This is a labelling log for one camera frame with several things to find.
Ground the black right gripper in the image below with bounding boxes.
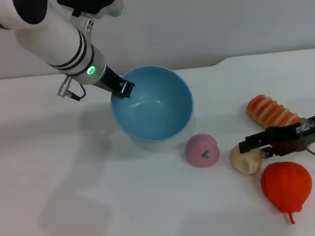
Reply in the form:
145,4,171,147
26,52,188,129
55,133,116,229
236,113,315,162

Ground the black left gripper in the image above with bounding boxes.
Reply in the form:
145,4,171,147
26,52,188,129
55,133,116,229
97,64,136,101

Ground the beige egg yolk pastry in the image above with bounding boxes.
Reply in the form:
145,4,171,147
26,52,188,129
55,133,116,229
229,142,265,177

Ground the blue plastic bowl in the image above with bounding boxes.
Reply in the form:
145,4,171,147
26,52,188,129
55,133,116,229
108,63,197,156

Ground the pink round pastry green leaf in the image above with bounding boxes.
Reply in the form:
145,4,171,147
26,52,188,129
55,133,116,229
184,132,222,170

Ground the orange striped bread roll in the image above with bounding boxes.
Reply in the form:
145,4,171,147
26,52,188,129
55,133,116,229
245,92,304,131

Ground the red orange persimmon toy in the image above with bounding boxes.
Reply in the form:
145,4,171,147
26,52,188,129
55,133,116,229
259,159,315,227

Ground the left arm cable with plug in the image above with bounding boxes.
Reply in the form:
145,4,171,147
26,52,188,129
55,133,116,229
56,75,87,103

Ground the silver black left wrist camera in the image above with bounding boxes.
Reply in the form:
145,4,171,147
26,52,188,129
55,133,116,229
57,0,126,22

